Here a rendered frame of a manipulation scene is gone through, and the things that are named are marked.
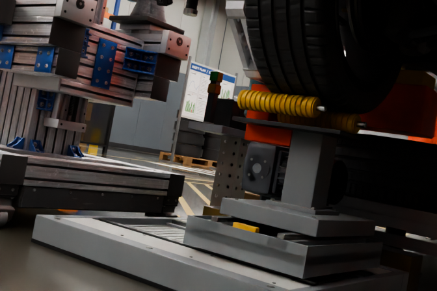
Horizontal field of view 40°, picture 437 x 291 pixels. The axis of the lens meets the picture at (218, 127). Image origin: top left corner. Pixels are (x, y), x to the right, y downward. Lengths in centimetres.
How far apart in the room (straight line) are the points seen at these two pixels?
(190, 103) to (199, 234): 946
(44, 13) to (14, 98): 50
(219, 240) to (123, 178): 76
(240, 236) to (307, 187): 29
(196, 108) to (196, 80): 53
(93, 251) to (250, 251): 41
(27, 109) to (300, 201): 115
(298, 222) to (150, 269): 39
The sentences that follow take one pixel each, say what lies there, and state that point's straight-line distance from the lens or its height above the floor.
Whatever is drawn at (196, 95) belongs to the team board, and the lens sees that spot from 1111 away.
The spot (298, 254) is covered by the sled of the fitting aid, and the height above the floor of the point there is 14.
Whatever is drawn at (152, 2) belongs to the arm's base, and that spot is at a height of 89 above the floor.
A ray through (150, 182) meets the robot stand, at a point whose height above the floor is 18.
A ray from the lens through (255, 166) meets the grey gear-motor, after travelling 207.
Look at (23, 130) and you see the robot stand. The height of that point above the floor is 30.
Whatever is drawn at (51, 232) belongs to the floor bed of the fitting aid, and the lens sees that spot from 177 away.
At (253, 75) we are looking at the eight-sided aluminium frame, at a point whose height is 58.
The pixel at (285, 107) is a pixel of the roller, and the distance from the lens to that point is 168.
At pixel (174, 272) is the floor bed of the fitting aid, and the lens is 147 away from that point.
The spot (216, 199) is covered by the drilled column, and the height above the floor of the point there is 15.
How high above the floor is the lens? 35
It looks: 2 degrees up
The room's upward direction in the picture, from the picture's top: 10 degrees clockwise
